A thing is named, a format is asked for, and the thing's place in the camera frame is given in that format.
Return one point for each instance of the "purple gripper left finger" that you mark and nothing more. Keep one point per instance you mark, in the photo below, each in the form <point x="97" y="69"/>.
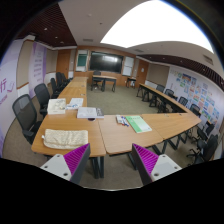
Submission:
<point x="69" y="166"/>

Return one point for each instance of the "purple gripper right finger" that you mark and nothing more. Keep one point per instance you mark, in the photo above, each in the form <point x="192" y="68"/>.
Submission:
<point x="151" y="166"/>

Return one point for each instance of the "cream towel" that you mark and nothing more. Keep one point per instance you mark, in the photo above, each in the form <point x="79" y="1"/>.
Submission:
<point x="65" y="139"/>

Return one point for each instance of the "green folder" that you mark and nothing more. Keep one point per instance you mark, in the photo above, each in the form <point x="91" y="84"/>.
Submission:
<point x="138" y="124"/>

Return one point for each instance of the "white box with dark edge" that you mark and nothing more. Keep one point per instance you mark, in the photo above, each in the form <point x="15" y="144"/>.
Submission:
<point x="89" y="112"/>

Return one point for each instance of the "markers and small items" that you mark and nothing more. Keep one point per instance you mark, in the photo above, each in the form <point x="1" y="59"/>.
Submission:
<point x="121" y="120"/>

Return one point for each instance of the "black office chair near right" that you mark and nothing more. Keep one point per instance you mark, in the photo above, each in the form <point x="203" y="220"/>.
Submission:
<point x="205" y="150"/>

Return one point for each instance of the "black office chair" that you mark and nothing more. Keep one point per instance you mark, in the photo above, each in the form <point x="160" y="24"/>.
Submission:
<point x="26" y="115"/>
<point x="55" y="91"/>
<point x="43" y="97"/>
<point x="205" y="150"/>

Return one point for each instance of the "white papers on table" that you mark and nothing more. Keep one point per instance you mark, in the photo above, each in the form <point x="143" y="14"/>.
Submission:
<point x="75" y="103"/>

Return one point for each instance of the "black office chair near left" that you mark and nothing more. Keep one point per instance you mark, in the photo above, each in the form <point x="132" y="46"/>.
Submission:
<point x="26" y="115"/>

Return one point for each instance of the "wooden front desk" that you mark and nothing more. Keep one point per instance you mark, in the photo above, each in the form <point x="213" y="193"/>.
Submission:
<point x="105" y="79"/>

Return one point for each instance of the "black chair behind front desk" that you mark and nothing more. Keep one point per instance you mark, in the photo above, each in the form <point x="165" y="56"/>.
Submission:
<point x="96" y="78"/>

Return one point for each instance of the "white whiteboard right of screen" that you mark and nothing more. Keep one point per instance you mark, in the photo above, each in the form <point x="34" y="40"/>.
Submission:
<point x="128" y="66"/>

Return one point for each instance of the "green and white board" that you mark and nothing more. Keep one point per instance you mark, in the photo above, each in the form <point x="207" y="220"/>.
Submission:
<point x="81" y="60"/>

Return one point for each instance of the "colourful wall posters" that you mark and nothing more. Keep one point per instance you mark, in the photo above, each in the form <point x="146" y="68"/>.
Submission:
<point x="199" y="91"/>

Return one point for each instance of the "large black wall screen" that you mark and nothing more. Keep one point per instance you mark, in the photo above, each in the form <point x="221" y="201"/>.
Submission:
<point x="105" y="62"/>

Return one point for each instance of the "purple wall banner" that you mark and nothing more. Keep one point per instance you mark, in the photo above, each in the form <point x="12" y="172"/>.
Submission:
<point x="37" y="66"/>

